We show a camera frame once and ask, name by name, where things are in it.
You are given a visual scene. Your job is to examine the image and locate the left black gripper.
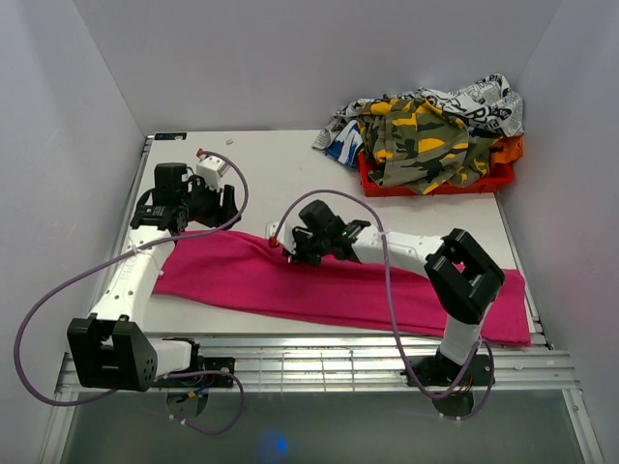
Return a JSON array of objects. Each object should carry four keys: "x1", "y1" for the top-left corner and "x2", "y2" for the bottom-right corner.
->
[{"x1": 180, "y1": 175, "x2": 242, "y2": 232}]

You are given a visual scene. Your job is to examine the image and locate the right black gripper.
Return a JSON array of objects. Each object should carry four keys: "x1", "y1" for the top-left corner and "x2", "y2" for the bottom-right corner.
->
[{"x1": 283, "y1": 229, "x2": 330, "y2": 270}]

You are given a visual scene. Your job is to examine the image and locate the pink trousers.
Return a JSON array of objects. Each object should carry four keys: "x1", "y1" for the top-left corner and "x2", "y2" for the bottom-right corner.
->
[{"x1": 153, "y1": 229, "x2": 532, "y2": 347}]

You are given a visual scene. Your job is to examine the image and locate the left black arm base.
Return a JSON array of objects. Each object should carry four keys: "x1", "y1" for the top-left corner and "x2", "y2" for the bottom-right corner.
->
[{"x1": 158, "y1": 355, "x2": 236, "y2": 391}]

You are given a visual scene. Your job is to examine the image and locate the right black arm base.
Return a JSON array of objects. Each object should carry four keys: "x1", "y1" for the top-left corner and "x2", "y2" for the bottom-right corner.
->
[{"x1": 408, "y1": 354, "x2": 493, "y2": 388}]

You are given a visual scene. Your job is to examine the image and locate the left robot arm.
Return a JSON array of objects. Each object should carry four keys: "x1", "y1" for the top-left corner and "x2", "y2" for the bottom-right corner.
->
[{"x1": 67, "y1": 153, "x2": 239, "y2": 392}]

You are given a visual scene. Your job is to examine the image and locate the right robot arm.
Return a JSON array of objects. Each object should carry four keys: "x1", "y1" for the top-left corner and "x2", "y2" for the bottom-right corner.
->
[{"x1": 272, "y1": 200, "x2": 506, "y2": 384}]

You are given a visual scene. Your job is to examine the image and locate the camouflage trousers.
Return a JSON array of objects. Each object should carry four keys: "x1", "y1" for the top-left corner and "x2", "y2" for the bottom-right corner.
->
[{"x1": 357, "y1": 99, "x2": 501, "y2": 195}]

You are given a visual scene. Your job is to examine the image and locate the black white print trousers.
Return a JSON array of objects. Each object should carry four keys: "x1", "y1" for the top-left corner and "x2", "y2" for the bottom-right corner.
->
[{"x1": 311, "y1": 73, "x2": 524, "y2": 151}]

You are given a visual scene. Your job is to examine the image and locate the dark label sticker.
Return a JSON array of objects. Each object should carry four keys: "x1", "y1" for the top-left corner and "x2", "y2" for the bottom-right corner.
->
[{"x1": 154, "y1": 132, "x2": 187, "y2": 141}]

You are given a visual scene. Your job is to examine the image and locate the blue white garment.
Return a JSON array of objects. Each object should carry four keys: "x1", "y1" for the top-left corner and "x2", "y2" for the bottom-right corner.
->
[{"x1": 324, "y1": 119, "x2": 364, "y2": 169}]

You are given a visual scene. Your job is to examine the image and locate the red plastic bin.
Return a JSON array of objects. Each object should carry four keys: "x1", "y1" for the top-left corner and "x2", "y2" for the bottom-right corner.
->
[{"x1": 358, "y1": 152, "x2": 515, "y2": 197}]

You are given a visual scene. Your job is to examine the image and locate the orange garment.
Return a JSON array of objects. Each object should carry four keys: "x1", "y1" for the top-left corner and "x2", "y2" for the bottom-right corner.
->
[{"x1": 489, "y1": 135, "x2": 524, "y2": 167}]

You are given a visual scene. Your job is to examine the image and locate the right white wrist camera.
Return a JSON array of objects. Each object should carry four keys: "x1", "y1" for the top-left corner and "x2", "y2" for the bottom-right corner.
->
[{"x1": 265, "y1": 221, "x2": 296, "y2": 255}]

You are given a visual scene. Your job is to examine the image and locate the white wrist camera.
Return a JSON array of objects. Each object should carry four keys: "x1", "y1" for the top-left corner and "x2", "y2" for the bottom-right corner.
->
[
  {"x1": 265, "y1": 221, "x2": 296, "y2": 255},
  {"x1": 195, "y1": 149, "x2": 229, "y2": 191}
]

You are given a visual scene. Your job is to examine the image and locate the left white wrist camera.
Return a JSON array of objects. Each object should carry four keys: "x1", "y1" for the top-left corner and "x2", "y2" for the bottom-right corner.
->
[{"x1": 195, "y1": 149, "x2": 229, "y2": 191}]

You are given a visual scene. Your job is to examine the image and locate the aluminium rail frame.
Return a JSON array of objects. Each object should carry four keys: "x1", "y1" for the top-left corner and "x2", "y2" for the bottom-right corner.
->
[{"x1": 38, "y1": 134, "x2": 605, "y2": 464}]

